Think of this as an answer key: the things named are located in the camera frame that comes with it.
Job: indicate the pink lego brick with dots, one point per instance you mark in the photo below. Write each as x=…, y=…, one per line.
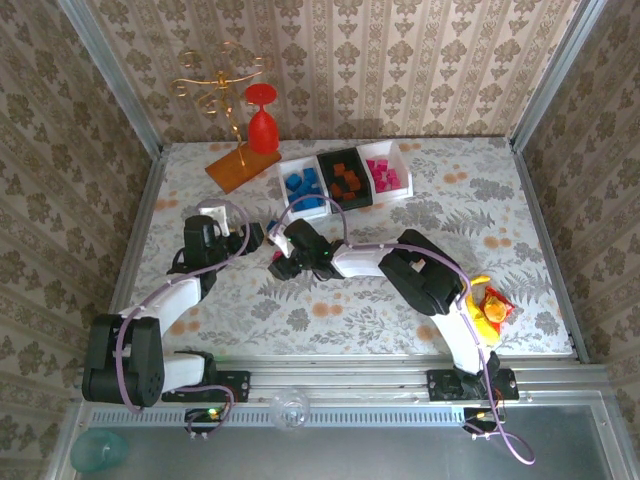
x=372, y=165
x=383, y=186
x=396, y=184
x=383, y=164
x=393, y=176
x=376, y=175
x=276, y=256

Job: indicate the blue lego brick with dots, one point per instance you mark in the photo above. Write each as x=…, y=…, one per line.
x=294, y=195
x=292, y=181
x=311, y=174
x=317, y=201
x=308, y=188
x=273, y=225
x=302, y=204

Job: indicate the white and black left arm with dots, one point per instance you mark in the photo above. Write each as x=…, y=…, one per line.
x=170, y=297

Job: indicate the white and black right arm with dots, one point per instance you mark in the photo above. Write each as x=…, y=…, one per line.
x=360, y=261

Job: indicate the white plastic bin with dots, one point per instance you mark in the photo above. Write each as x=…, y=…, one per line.
x=312, y=215
x=397, y=194

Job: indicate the black plastic bin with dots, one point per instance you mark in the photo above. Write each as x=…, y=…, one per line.
x=357, y=204

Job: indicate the floral table cover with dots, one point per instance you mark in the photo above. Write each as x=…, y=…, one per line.
x=350, y=330

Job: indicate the red plastic goblet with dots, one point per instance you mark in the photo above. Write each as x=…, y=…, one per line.
x=263, y=132

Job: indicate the clear drinking glass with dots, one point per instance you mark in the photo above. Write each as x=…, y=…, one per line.
x=290, y=410

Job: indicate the black connector board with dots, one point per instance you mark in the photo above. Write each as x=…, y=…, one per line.
x=477, y=416
x=200, y=415

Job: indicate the grey metal bench plate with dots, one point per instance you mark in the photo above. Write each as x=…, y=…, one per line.
x=350, y=455

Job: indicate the yellow banana bunch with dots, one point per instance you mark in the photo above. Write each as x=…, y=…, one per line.
x=482, y=325

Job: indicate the red yellow snack bag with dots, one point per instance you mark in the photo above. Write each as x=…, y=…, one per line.
x=495, y=310

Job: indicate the teal plastic cup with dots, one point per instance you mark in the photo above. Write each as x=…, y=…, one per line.
x=97, y=450

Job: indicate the aluminium side rail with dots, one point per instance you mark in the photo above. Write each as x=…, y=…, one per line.
x=141, y=210
x=542, y=225

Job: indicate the aluminium front rail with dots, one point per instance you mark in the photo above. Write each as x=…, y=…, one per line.
x=340, y=380

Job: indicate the aluminium frame post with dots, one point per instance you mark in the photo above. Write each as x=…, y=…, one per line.
x=112, y=75
x=556, y=75

